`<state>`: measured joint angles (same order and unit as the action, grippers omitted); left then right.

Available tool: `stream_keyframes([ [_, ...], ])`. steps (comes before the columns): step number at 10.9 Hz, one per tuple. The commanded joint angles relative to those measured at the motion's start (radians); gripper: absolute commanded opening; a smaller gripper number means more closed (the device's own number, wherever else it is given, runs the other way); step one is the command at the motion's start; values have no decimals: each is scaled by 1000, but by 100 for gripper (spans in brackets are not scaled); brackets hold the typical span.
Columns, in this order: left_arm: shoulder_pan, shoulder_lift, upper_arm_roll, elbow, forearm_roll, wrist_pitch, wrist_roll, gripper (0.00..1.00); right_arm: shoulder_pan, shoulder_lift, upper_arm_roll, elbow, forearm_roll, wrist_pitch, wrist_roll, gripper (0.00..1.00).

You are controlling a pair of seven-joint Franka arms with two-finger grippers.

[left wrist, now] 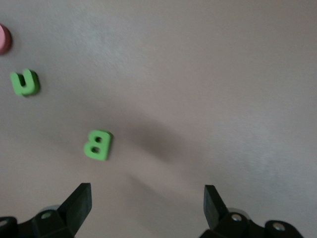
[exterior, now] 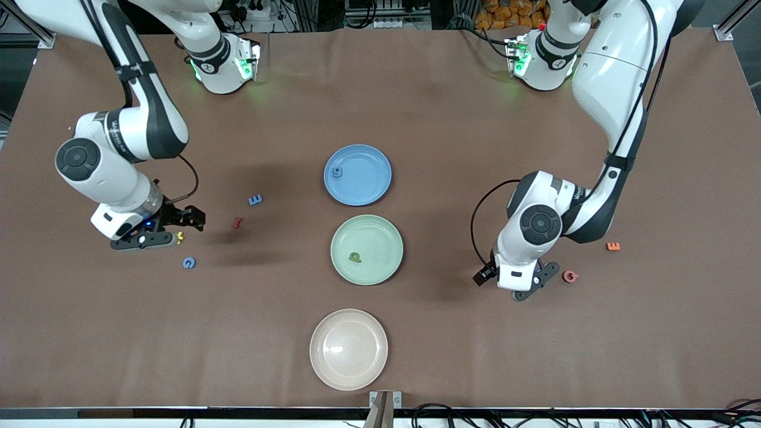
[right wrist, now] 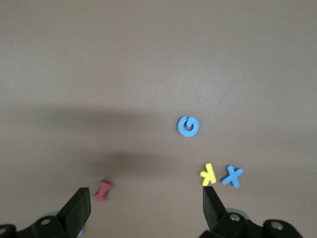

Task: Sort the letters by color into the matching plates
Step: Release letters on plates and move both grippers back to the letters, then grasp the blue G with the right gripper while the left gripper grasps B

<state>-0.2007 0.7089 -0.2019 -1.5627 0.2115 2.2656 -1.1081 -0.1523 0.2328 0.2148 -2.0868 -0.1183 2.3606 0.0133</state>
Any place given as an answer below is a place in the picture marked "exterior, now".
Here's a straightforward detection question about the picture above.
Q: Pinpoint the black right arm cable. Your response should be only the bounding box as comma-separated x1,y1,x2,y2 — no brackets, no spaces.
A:
83,0,199,206

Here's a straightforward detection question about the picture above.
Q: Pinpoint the tan pole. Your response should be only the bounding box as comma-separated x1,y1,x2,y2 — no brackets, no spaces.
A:
363,392,393,428

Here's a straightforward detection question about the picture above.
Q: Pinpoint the aluminium frame post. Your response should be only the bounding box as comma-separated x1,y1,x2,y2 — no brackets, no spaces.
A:
713,6,751,42
12,0,58,49

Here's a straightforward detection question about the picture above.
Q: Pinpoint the green plate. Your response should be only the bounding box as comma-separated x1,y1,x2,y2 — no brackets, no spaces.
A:
330,215,404,286

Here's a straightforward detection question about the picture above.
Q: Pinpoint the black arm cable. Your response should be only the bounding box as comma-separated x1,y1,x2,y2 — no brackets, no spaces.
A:
83,0,199,206
470,0,672,271

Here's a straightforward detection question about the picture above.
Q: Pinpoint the white power strip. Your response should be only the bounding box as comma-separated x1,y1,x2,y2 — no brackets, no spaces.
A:
372,15,432,30
226,0,273,33

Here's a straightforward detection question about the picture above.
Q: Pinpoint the blue plate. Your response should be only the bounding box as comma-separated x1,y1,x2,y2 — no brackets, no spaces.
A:
323,144,393,207

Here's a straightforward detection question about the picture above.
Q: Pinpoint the black cable loop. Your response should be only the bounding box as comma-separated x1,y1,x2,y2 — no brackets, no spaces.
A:
411,404,455,428

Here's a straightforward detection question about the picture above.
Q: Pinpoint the orange packaged goods pile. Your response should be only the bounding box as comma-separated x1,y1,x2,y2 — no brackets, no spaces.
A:
474,0,549,30

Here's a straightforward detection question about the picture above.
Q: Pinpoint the beige plate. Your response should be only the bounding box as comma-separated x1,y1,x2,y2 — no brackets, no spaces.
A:
309,309,389,392

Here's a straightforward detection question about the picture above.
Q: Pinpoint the grey metal bracket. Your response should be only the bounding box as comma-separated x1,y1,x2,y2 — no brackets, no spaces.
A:
369,391,402,411

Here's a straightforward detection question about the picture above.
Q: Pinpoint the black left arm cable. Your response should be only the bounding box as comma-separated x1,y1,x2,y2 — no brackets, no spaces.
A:
470,0,672,271

